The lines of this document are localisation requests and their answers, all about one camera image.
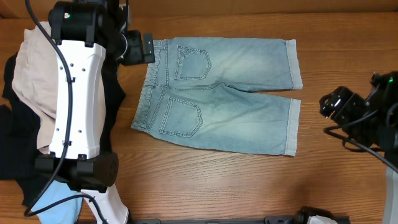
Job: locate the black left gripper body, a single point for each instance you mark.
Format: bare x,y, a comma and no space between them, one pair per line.
148,48

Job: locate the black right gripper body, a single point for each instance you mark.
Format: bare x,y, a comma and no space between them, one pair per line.
349,108

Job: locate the light blue denim shorts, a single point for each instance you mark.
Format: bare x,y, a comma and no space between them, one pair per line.
220,94

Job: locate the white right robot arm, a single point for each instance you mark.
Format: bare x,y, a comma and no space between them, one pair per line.
381,141

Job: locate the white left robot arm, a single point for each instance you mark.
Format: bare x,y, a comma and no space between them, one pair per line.
89,38

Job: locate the beige khaki shorts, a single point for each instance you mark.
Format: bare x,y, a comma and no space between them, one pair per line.
35,82

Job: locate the black garment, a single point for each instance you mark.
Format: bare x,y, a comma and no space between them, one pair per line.
20,127

